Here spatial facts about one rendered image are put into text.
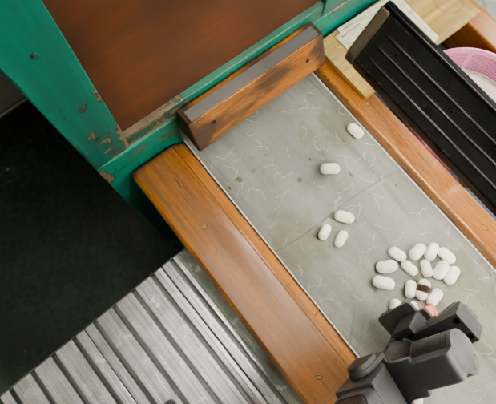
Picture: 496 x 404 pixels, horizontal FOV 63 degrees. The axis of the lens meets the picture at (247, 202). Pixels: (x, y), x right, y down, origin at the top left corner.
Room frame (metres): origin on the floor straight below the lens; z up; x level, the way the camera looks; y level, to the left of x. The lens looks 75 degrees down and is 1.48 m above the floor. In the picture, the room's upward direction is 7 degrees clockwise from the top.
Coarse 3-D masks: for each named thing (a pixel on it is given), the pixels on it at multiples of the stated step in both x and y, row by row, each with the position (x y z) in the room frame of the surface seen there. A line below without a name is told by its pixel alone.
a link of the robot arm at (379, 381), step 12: (372, 372) -0.05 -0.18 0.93; (384, 372) -0.05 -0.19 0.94; (348, 384) -0.07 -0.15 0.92; (360, 384) -0.06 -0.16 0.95; (372, 384) -0.06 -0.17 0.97; (384, 384) -0.06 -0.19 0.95; (348, 396) -0.08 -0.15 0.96; (360, 396) -0.07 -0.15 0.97; (372, 396) -0.07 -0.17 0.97; (384, 396) -0.07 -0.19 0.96; (396, 396) -0.07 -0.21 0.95
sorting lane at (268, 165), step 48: (288, 96) 0.43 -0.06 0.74; (192, 144) 0.30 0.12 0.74; (240, 144) 0.32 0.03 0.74; (288, 144) 0.33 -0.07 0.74; (336, 144) 0.34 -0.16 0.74; (240, 192) 0.22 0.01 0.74; (288, 192) 0.23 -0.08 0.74; (336, 192) 0.24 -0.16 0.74; (384, 192) 0.25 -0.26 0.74; (288, 240) 0.14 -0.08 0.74; (384, 240) 0.16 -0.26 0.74; (432, 240) 0.17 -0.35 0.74; (336, 288) 0.06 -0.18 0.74; (432, 288) 0.09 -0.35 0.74; (480, 288) 0.10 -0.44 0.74; (384, 336) -0.01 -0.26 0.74; (480, 384) -0.07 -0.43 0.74
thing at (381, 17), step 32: (384, 32) 0.32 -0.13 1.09; (416, 32) 0.31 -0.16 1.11; (352, 64) 0.31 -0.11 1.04; (384, 64) 0.29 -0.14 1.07; (416, 64) 0.28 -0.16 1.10; (448, 64) 0.27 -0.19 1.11; (384, 96) 0.27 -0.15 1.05; (416, 96) 0.26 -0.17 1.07; (448, 96) 0.25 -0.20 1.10; (480, 96) 0.24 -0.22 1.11; (416, 128) 0.23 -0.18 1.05; (448, 128) 0.22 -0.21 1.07; (480, 128) 0.21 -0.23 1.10; (448, 160) 0.19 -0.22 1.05; (480, 160) 0.19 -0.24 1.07; (480, 192) 0.16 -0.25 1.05
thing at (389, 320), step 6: (408, 300) 0.05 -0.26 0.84; (402, 306) 0.04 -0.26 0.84; (408, 306) 0.04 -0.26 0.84; (390, 312) 0.03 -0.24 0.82; (396, 312) 0.03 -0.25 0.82; (402, 312) 0.03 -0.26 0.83; (408, 312) 0.03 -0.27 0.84; (378, 318) 0.02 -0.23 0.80; (384, 318) 0.02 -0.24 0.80; (390, 318) 0.02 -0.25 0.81; (396, 318) 0.02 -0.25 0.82; (384, 324) 0.01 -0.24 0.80; (390, 324) 0.01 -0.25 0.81; (396, 324) 0.01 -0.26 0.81; (390, 330) 0.00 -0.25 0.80; (408, 342) -0.01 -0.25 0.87
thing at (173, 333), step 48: (144, 288) 0.03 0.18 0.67; (192, 288) 0.04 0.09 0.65; (96, 336) -0.07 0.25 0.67; (144, 336) -0.06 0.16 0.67; (192, 336) -0.05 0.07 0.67; (240, 336) -0.04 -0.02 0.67; (48, 384) -0.16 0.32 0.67; (96, 384) -0.15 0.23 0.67; (144, 384) -0.14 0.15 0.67; (192, 384) -0.13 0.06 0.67; (240, 384) -0.12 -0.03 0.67
